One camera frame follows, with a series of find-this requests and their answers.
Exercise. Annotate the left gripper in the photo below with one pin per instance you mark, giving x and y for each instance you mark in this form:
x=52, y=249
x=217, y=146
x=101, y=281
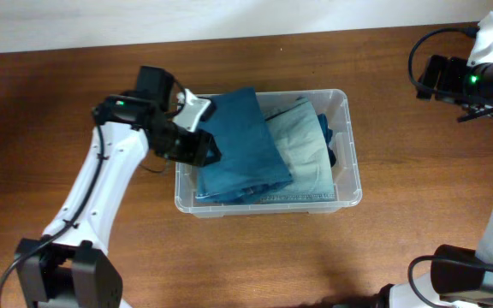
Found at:
x=196, y=148

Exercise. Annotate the light blue jeans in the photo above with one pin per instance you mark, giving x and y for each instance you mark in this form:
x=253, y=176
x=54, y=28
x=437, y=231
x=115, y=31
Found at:
x=299, y=138

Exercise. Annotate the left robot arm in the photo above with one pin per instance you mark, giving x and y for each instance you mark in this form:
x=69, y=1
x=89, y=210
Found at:
x=69, y=265

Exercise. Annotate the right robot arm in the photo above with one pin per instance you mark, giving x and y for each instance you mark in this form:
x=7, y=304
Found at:
x=453, y=276

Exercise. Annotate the clear plastic storage bin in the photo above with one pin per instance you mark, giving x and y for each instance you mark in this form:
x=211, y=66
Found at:
x=348, y=191

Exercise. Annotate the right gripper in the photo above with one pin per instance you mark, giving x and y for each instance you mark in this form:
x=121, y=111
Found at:
x=453, y=70

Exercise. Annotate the dark blue jeans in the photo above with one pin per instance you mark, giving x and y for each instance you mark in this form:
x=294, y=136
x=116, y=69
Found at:
x=250, y=166

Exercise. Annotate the blue garment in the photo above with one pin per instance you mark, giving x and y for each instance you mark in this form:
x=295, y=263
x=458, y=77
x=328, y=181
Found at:
x=327, y=133

